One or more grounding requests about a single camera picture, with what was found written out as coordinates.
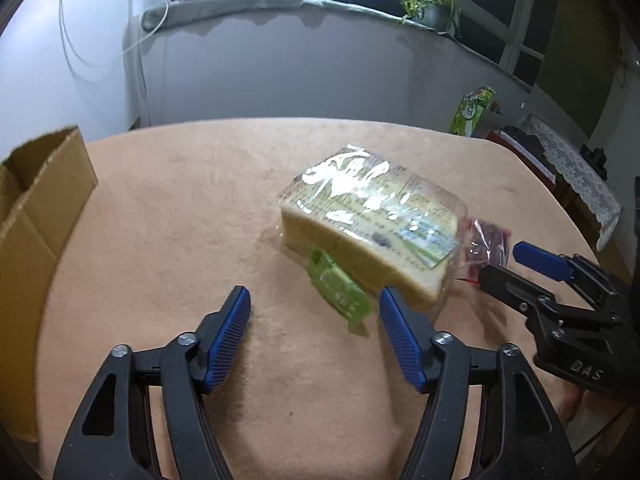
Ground dark dates packet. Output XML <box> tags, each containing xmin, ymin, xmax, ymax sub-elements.
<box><xmin>456</xmin><ymin>218</ymin><xmax>512</xmax><ymax>285</ymax></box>

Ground green snack packet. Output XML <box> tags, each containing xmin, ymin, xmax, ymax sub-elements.
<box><xmin>307</xmin><ymin>249</ymin><xmax>372</xmax><ymax>330</ymax></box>

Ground right hand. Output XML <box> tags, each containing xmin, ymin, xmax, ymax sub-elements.
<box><xmin>555</xmin><ymin>382</ymin><xmax>585</xmax><ymax>427</ymax></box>

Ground lace covered side table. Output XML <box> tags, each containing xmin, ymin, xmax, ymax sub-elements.
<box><xmin>520</xmin><ymin>114</ymin><xmax>622</xmax><ymax>252</ymax></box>

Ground packaged sliced bread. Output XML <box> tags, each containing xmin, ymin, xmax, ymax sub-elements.
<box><xmin>279</xmin><ymin>144</ymin><xmax>468</xmax><ymax>316</ymax></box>

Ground green carton box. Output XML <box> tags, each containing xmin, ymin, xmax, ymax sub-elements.
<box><xmin>448</xmin><ymin>87</ymin><xmax>495</xmax><ymax>138</ymax></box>

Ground cardboard box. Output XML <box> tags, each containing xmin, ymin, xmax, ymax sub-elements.
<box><xmin>0</xmin><ymin>126</ymin><xmax>98</xmax><ymax>442</ymax></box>

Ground potted spider plant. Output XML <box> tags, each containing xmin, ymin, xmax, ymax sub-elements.
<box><xmin>397</xmin><ymin>0</ymin><xmax>462</xmax><ymax>37</ymax></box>

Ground white cable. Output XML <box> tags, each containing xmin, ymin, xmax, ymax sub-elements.
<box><xmin>56</xmin><ymin>0</ymin><xmax>174</xmax><ymax>72</ymax></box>

